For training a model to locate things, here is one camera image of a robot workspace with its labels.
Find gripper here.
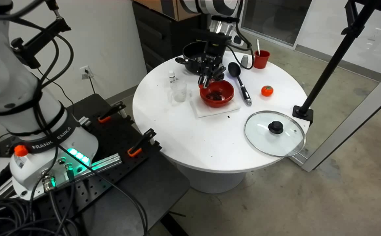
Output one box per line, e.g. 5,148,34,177
197,41,227,89

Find dark beans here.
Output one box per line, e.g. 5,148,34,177
206,91,225,101

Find red bowl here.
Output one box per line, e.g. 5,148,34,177
200,80,235,108

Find clear glass jar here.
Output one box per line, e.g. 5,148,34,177
170,80,188,103

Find black cooking pot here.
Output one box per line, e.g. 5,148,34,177
175,41,211,75

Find black ladle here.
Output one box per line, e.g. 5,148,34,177
228,62,253,106

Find white square mat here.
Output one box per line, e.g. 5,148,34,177
189,93,242,119

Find red cup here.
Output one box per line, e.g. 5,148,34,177
253,50,271,69

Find black cabinet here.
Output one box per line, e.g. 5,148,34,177
132,0,210,74

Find cardboard box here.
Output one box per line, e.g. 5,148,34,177
134,0,194,21

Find window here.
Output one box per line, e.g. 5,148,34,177
241,0,313,47

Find glass pot lid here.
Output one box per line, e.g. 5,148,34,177
244,110,307,158

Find black clamp with orange grip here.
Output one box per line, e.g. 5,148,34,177
97,101,127,124
127,128,157,158

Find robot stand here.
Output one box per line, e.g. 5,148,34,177
0,93,191,236

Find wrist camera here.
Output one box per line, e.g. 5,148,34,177
191,29,232,44

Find wall socket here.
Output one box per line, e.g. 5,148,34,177
79,65,94,80

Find aluminium rail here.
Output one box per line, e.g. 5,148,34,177
0,153,122,200

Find coil of black cable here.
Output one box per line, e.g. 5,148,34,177
0,197,79,236

